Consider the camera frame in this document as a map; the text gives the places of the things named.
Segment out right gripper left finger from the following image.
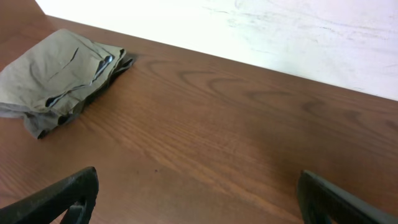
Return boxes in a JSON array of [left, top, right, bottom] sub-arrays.
[[1, 167, 99, 224]]

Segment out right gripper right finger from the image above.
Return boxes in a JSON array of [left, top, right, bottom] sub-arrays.
[[297, 170, 397, 224]]

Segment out grey shorts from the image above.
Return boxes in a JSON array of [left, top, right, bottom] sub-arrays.
[[1, 54, 137, 139]]

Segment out beige shorts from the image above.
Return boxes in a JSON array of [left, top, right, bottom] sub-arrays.
[[1, 29, 126, 114]]

